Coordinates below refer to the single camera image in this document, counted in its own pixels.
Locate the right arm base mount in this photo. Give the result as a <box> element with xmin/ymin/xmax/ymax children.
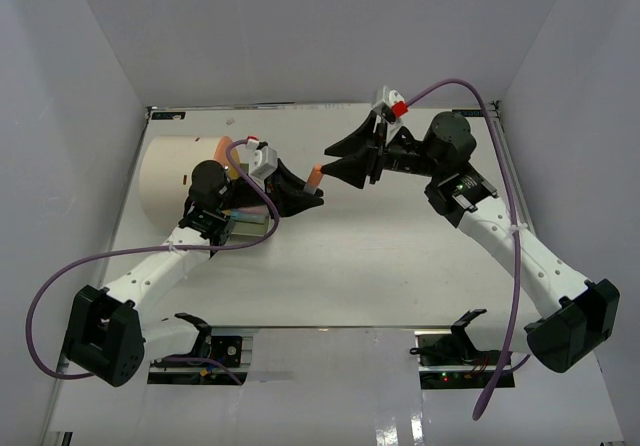
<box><xmin>409</xmin><ymin>330</ymin><xmax>500</xmax><ymax>391</ymax></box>

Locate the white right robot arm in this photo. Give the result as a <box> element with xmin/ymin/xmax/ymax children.
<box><xmin>322</xmin><ymin>111</ymin><xmax>620</xmax><ymax>373</ymax></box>

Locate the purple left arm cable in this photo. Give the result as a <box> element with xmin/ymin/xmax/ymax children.
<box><xmin>24</xmin><ymin>138</ymin><xmax>281</xmax><ymax>380</ymax></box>

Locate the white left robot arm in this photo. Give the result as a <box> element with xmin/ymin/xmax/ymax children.
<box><xmin>62</xmin><ymin>160</ymin><xmax>324</xmax><ymax>387</ymax></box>

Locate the black label sticker left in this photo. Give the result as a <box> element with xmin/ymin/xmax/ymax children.
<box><xmin>150</xmin><ymin>111</ymin><xmax>186</xmax><ymax>121</ymax></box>

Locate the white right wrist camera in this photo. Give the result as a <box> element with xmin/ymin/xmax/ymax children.
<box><xmin>371</xmin><ymin>85</ymin><xmax>408</xmax><ymax>143</ymax></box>

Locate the pink highlighter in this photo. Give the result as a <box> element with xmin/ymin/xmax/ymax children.
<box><xmin>231</xmin><ymin>207</ymin><xmax>267</xmax><ymax>217</ymax></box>

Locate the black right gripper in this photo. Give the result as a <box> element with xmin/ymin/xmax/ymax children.
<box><xmin>320</xmin><ymin>111</ymin><xmax>443</xmax><ymax>190</ymax></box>

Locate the black label sticker right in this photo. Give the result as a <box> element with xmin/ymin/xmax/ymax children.
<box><xmin>456</xmin><ymin>109</ymin><xmax>484</xmax><ymax>118</ymax></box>

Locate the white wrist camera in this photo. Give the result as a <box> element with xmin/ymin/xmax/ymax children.
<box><xmin>246</xmin><ymin>136</ymin><xmax>278</xmax><ymax>181</ymax></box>
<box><xmin>371</xmin><ymin>85</ymin><xmax>408</xmax><ymax>143</ymax></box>

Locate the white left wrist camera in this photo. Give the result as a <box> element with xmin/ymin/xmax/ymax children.
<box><xmin>246</xmin><ymin>136</ymin><xmax>278</xmax><ymax>181</ymax></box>

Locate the white round drawer organizer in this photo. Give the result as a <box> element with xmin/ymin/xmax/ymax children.
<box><xmin>138</xmin><ymin>135</ymin><xmax>220</xmax><ymax>233</ymax></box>

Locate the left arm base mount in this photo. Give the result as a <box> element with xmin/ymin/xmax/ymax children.
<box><xmin>147</xmin><ymin>330</ymin><xmax>254</xmax><ymax>386</ymax></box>

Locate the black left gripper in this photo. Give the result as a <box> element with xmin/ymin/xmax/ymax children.
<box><xmin>218</xmin><ymin>159</ymin><xmax>324</xmax><ymax>223</ymax></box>

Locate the orange tip clear highlighter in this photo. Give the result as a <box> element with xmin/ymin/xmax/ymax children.
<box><xmin>304</xmin><ymin>164</ymin><xmax>323</xmax><ymax>194</ymax></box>

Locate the black label sticker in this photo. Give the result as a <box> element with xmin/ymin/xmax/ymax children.
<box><xmin>150</xmin><ymin>111</ymin><xmax>186</xmax><ymax>121</ymax></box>
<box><xmin>456</xmin><ymin>109</ymin><xmax>484</xmax><ymax>118</ymax></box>

